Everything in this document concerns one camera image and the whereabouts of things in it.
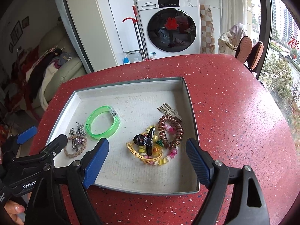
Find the large dark picture frame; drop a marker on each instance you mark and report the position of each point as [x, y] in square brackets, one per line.
[16, 32]

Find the small dark picture frame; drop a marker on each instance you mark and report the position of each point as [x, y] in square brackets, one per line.
[25, 22]

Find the white cardboard tray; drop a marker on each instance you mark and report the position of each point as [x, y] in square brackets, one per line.
[140, 175]

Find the cream leather sofa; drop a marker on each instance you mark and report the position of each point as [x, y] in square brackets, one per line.
[68, 72]

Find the white curtain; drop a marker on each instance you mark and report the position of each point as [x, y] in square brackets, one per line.
[230, 2]

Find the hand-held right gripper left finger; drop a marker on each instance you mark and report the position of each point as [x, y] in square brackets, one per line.
[96, 164]

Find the pink heart brooch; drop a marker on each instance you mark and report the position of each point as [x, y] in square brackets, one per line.
[79, 141]

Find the black hair claw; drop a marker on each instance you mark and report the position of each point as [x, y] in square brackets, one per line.
[143, 140]

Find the white tall cabinet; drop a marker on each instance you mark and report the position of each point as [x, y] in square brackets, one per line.
[121, 4]

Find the green translucent bangle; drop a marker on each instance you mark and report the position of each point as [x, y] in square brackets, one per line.
[103, 136]

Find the white garment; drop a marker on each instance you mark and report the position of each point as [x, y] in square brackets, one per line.
[45, 89]

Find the person's left hand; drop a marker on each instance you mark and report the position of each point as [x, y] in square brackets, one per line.
[14, 209]

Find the pile of dark clothes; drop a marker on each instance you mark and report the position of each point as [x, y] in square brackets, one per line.
[32, 79]

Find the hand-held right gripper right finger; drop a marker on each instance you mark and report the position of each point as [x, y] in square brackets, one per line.
[199, 166]

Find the checkered hanging towel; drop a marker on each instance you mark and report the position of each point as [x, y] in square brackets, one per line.
[207, 32]

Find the white washing machine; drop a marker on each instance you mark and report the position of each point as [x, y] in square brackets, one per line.
[145, 11]

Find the translucent plastic jug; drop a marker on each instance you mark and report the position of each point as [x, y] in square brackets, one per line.
[134, 56]

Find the blue capped detergent bottle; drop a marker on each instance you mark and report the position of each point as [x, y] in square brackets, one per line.
[126, 61]

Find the silver metal hair clip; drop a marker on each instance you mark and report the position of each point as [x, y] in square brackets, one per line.
[173, 113]

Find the pale cloth on chair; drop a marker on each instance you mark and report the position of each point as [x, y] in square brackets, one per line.
[236, 31]

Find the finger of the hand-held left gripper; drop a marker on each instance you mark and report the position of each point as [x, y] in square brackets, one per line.
[28, 133]
[56, 145]

